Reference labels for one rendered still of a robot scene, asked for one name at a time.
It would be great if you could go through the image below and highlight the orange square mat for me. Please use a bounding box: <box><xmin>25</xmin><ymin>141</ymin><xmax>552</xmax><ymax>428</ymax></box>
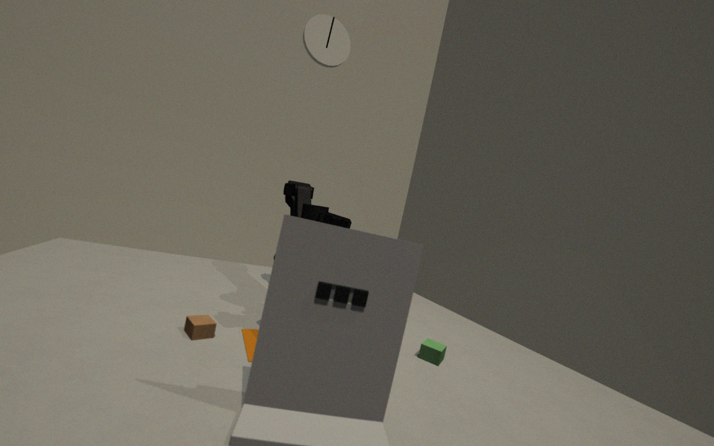
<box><xmin>242</xmin><ymin>329</ymin><xmax>259</xmax><ymax>362</ymax></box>

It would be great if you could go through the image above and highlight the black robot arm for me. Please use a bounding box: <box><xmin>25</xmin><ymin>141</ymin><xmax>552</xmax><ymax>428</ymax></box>
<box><xmin>283</xmin><ymin>180</ymin><xmax>329</xmax><ymax>221</ymax></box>

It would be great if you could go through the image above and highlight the green rectangular block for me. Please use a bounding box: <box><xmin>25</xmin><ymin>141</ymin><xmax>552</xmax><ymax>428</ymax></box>
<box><xmin>418</xmin><ymin>339</ymin><xmax>447</xmax><ymax>366</ymax></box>

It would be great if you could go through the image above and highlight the brown block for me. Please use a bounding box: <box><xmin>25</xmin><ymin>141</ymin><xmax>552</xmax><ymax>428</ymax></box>
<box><xmin>184</xmin><ymin>315</ymin><xmax>217</xmax><ymax>341</ymax></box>

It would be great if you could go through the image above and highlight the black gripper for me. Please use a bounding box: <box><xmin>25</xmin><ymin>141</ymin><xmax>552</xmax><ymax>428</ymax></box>
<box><xmin>317</xmin><ymin>211</ymin><xmax>351</xmax><ymax>228</ymax></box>

